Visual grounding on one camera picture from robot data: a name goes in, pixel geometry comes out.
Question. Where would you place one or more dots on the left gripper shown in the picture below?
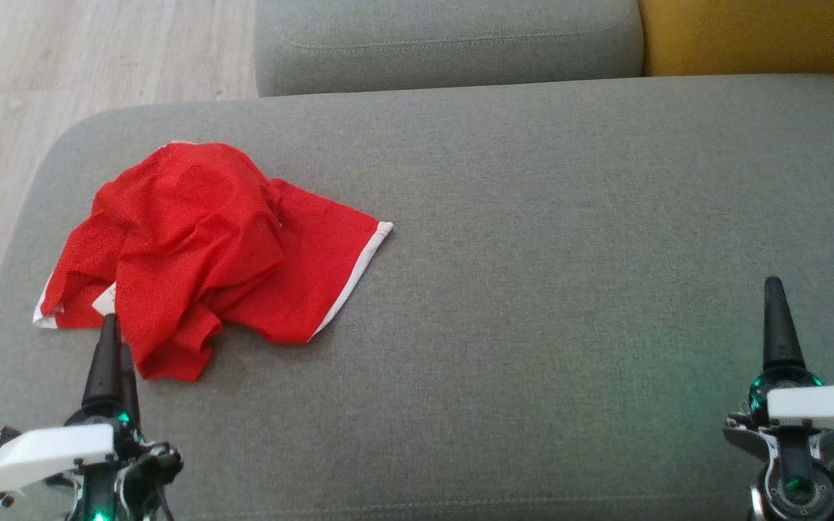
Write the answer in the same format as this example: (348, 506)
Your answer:
(48, 456)

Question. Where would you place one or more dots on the big yellow sofa back cushion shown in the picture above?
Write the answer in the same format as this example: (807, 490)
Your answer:
(757, 36)

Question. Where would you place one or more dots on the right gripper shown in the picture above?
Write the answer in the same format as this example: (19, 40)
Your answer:
(822, 412)

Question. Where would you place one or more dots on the large grey sofa seat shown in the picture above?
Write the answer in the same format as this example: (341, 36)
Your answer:
(533, 289)

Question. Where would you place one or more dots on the red garment with thin stripes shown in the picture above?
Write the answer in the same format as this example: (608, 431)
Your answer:
(171, 217)

